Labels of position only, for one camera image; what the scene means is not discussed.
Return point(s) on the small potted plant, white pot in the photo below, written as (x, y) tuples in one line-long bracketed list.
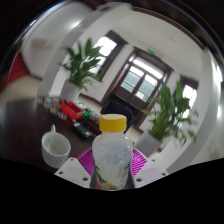
[(81, 65)]

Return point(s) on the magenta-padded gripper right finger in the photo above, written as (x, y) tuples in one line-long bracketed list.
[(150, 170)]

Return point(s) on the red box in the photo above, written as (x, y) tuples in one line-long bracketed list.
[(70, 110)]

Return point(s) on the white wall-mounted heater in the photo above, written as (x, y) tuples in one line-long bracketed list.
[(41, 44)]

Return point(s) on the wide dark-framed window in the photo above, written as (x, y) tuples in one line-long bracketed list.
[(106, 46)]

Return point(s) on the red carpeted stairs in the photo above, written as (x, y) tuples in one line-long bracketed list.
[(16, 68)]

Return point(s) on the black office chair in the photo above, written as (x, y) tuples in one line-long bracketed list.
[(116, 108)]

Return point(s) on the dark wooden glazed double door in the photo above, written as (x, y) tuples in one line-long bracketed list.
[(143, 78)]

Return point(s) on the large potted plant, white pot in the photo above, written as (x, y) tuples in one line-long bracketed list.
[(170, 113)]

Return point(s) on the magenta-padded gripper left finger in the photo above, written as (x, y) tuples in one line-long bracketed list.
[(71, 170)]

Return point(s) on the green exit sign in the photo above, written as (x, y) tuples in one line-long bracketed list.
[(151, 51)]

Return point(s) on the black flat device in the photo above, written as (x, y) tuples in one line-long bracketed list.
[(81, 130)]

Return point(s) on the white speckled cup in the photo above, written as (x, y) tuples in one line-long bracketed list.
[(55, 151)]

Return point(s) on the clear bottle with yellow cap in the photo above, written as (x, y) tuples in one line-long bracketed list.
[(112, 156)]

